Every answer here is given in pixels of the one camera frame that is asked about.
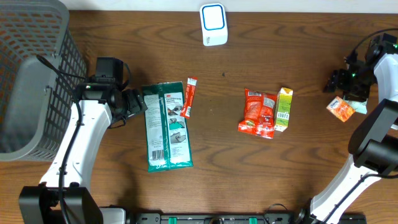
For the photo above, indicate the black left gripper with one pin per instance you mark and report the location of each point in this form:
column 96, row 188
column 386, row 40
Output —
column 136, row 101

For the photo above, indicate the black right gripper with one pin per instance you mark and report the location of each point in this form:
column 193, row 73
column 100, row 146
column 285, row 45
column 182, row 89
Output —
column 337, row 80

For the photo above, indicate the orange Kleenex tissue pack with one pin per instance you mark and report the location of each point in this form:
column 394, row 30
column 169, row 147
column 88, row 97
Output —
column 341, row 109

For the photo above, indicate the mint green wipes pack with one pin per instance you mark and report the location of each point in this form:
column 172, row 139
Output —
column 359, row 107

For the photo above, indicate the green tea drink carton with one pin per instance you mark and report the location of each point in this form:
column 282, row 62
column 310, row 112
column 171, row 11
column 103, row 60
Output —
column 282, row 109

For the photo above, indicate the red Nestle sachet stick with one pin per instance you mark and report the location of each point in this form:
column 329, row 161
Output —
column 189, row 96

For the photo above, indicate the green 3M gloves pack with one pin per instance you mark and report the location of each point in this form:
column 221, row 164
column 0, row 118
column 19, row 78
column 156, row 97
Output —
column 167, row 137

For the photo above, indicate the red snack bag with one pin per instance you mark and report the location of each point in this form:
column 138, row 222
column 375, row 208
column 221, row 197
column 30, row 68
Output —
column 258, row 114

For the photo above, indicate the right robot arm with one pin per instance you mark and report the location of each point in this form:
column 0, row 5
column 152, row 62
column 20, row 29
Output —
column 372, row 151

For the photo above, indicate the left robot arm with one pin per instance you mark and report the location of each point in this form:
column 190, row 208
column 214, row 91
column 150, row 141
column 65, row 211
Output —
column 63, row 194

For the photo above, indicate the white barcode scanner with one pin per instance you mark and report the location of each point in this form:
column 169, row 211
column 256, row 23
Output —
column 213, row 24

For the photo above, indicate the grey plastic basket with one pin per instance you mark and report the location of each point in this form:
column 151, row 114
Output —
column 39, row 61

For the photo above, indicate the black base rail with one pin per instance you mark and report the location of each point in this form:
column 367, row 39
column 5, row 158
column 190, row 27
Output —
column 269, row 218

